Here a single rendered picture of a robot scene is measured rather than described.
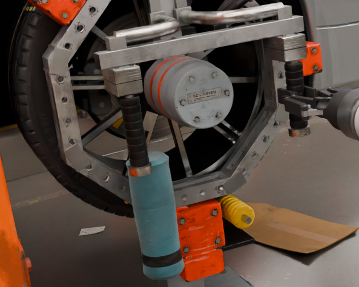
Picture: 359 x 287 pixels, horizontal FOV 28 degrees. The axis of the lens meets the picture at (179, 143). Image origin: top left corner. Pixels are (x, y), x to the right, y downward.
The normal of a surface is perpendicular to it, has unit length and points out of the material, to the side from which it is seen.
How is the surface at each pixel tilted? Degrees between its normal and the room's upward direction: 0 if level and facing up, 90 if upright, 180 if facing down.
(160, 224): 93
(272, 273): 0
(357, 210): 0
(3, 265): 90
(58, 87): 90
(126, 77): 90
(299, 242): 2
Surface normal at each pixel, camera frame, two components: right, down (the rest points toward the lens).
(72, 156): 0.36, 0.21
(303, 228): -0.12, -0.96
